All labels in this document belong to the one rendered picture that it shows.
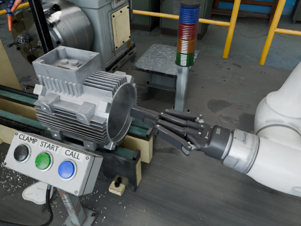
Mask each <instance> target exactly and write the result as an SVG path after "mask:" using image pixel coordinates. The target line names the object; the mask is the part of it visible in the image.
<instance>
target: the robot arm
mask: <svg viewBox="0 0 301 226"><path fill-rule="evenodd" d="M130 116H131V117H133V118H136V119H138V120H141V121H142V122H143V123H146V124H148V125H151V126H153V127H154V128H155V131H154V134H155V135H157V136H158V137H160V138H162V139H163V140H165V141H167V142H168V143H170V144H171V145H173V146H174V147H176V148H178V149H180V150H181V151H182V152H183V154H184V155H185V156H189V155H190V153H191V152H193V151H194V150H195V151H201V152H204V154H205V155H206V156H209V157H212V158H214V159H217V160H220V159H221V164H222V165H224V166H226V167H229V168H231V169H234V170H236V171H239V172H240V173H244V174H246V175H248V176H250V177H251V178H253V179H254V180H255V181H257V182H259V183H261V184H263V185H265V186H267V187H270V188H272V189H275V190H278V191H281V192H284V193H287V194H291V195H295V196H300V197H301V62H300V63H299V64H298V65H297V66H296V68H295V69H294V70H293V72H292V73H291V74H290V75H289V77H288V78H287V80H286V81H285V83H284V84H283V85H282V87H281V88H280V89H279V90H278V91H273V92H270V93H269V94H268V95H267V96H266V97H265V98H263V99H262V100H261V102H260V103H259V104H258V106H257V109H256V113H255V118H254V134H250V133H247V132H245V131H242V130H239V129H236V128H235V129H233V130H232V131H231V132H230V129H227V128H224V127H221V126H219V125H214V126H210V125H208V124H207V123H205V122H204V121H203V119H202V118H203V115H202V114H191V113H185V112H180V111H176V110H170V109H165V110H164V111H163V112H160V113H158V112H156V111H154V110H151V109H145V108H143V107H140V106H137V105H135V104H134V105H133V106H132V107H131V112H130Z"/></svg>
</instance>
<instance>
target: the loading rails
mask: <svg viewBox="0 0 301 226"><path fill-rule="evenodd" d="M38 97H39V96H38V95H37V94H33V93H29V92H26V91H22V90H18V89H15V88H11V87H7V86H3V85H0V144H1V143H3V142H5V143H8V144H11V142H12V140H13V137H14V135H15V132H16V131H23V132H28V133H33V134H37V135H40V136H43V137H46V138H49V139H52V140H55V141H58V142H61V143H64V144H67V145H70V146H73V147H76V148H79V149H82V150H85V151H88V152H91V153H94V154H97V155H100V156H103V160H102V164H101V166H100V169H99V173H98V176H97V179H99V180H102V181H105V182H107V183H110V184H111V185H110V186H109V191H110V192H112V193H115V194H117V195H120V196H121V195H122V194H123V192H124V190H125V189H126V190H129V191H132V192H135V191H136V189H137V187H138V185H139V183H140V181H141V179H142V174H141V161H143V162H145V163H150V161H151V159H152V157H153V155H154V153H155V134H154V131H155V128H154V127H153V126H151V125H148V124H146V123H143V122H142V121H141V120H138V119H136V118H135V120H134V121H132V122H131V125H130V129H129V131H128V134H126V136H125V139H124V140H123V141H122V143H120V144H119V146H117V145H116V147H115V150H109V149H105V150H102V149H99V148H96V150H95V151H92V150H89V149H87V148H85V147H84V144H83V141H81V140H78V139H74V140H71V139H68V138H63V139H62V140H59V139H56V138H53V137H52V135H51V132H50V130H47V128H48V127H45V126H43V125H42V124H41V122H39V121H40V120H38V117H36V116H37V115H36V114H35V113H36V111H35V110H36V108H34V106H35V104H34V103H35V102H36V101H37V100H38Z"/></svg>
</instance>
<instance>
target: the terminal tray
mask: <svg viewBox="0 0 301 226"><path fill-rule="evenodd" d="M60 47H62V48H61V49H59V48H60ZM92 53H94V55H91V54H92ZM38 60H41V61H38ZM32 64H33V67H34V70H35V72H36V75H37V77H38V79H39V82H40V85H43V86H45V87H46V89H47V90H48V89H50V90H51V91H53V90H54V91H55V92H57V91H58V92H59V93H61V92H63V94H65V93H67V95H68V96H69V95H70V94H71V95H72V97H73V96H74V95H75V96H76V97H77V98H78V97H79V96H81V95H82V93H83V88H82V85H85V84H84V82H86V79H88V77H90V75H93V73H95V72H97V71H102V70H101V61H100V55H99V53H97V52H91V51H86V50H81V49H76V48H69V47H64V46H58V47H57V48H55V49H53V50H51V51H50V52H48V53H46V54H45V55H43V56H41V57H40V58H38V59H36V60H35V61H33V62H32ZM72 67H76V68H75V69H72Z"/></svg>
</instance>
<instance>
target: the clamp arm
mask: <svg viewBox="0 0 301 226"><path fill-rule="evenodd" d="M27 1H28V2H29V6H30V9H31V12H32V15H33V18H34V22H35V25H36V28H37V31H38V35H39V38H40V41H41V44H42V47H43V52H44V54H46V53H48V52H50V51H51V50H53V49H54V47H53V43H52V39H51V36H50V32H49V28H48V25H47V21H46V18H45V14H44V11H43V7H42V3H41V0H27Z"/></svg>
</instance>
